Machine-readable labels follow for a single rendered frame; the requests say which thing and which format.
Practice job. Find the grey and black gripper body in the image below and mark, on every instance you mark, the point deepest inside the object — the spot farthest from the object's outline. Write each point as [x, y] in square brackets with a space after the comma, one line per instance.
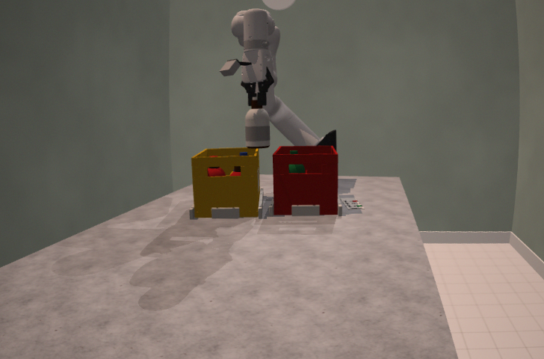
[256, 72]

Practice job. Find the red bottle with pale label band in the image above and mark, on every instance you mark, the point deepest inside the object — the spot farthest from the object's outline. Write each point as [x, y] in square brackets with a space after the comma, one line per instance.
[216, 172]

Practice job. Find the olive-brown crate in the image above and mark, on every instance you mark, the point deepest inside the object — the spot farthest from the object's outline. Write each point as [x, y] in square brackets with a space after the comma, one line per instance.
[230, 191]

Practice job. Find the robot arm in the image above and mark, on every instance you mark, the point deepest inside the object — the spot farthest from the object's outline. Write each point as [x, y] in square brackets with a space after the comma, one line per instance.
[257, 30]

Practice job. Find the white paper card with colored marks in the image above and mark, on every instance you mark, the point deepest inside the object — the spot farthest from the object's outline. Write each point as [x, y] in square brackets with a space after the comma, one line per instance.
[351, 203]

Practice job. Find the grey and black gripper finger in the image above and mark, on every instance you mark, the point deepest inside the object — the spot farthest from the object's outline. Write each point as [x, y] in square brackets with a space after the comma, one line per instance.
[263, 88]
[250, 90]

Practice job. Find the dark red crate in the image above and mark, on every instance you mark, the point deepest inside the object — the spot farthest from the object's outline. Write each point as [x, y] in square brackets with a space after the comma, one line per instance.
[317, 186]

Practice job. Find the white bottle with grey label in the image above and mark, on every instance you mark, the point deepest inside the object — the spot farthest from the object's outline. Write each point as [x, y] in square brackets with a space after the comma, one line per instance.
[257, 126]

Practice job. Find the green bottle with pale green label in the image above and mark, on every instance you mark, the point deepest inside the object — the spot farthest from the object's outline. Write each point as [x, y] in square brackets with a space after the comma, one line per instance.
[296, 168]

